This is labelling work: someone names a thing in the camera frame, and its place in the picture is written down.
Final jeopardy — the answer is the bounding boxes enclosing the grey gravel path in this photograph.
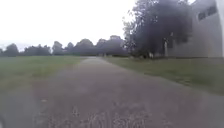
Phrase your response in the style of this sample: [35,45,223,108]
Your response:
[0,56,224,128]

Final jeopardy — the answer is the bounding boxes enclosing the row of trees on horizon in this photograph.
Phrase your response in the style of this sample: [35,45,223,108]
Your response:
[0,34,129,57]

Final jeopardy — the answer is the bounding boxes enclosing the large dark tree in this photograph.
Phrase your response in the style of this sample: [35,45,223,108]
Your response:
[122,0,194,59]

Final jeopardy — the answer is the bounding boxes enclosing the grass verge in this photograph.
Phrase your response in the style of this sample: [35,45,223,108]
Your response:
[101,56,224,96]

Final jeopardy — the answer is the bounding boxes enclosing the grass field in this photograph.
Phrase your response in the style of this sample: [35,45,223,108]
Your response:
[0,55,88,93]

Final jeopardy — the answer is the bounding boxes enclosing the grey building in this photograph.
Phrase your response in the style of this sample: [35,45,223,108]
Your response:
[164,0,224,59]

